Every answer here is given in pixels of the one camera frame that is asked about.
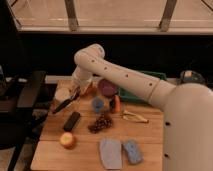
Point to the light blue cloth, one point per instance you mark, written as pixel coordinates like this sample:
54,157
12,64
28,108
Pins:
110,153

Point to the yellow red apple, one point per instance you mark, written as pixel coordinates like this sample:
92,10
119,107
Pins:
67,140

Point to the black rectangular block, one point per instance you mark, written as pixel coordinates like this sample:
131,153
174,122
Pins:
71,121

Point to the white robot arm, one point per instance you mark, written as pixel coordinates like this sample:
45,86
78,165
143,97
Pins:
187,108

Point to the orange carrot toy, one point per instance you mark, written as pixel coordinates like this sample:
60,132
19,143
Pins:
115,104

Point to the green plastic tray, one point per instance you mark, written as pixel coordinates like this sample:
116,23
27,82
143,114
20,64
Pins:
126,96

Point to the purple bowl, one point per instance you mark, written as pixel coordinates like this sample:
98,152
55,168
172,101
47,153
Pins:
107,88

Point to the white paper cup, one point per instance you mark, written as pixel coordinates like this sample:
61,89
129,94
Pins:
62,94

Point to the blue sponge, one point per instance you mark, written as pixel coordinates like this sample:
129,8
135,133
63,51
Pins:
132,151

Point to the bunch of dark grapes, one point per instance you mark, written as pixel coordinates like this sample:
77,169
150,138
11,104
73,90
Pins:
104,121

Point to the orange bowl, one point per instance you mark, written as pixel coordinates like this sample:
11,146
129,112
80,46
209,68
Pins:
89,89

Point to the round blue grey device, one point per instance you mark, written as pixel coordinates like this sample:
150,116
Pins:
190,76

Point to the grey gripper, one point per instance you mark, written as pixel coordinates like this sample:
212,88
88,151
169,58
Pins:
76,93

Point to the black brush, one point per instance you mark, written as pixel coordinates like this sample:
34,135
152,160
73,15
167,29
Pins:
65,103

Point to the small blue cup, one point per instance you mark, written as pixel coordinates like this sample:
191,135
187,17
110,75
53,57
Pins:
97,105

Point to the black side stand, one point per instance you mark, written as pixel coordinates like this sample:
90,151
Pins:
19,98

